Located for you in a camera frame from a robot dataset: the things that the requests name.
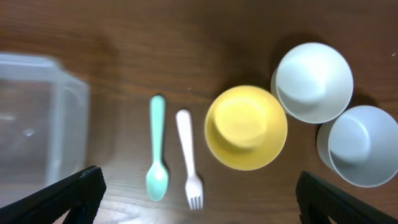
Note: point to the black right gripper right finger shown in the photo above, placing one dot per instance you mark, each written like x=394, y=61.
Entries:
x=321, y=202

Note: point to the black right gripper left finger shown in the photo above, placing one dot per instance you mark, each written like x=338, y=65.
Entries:
x=79, y=196

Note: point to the clear plastic container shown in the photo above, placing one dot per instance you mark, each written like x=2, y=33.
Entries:
x=44, y=124

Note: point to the light blue plastic bowl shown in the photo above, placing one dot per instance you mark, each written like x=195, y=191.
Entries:
x=360, y=146

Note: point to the mint green plastic spoon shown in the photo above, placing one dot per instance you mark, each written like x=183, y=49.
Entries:
x=157, y=178

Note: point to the yellow plastic bowl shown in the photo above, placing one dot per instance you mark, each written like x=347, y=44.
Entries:
x=245, y=128

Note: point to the pink plastic fork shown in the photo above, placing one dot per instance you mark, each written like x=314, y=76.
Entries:
x=193, y=185

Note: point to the cream white plastic bowl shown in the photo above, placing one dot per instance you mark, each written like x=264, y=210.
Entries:
x=313, y=82

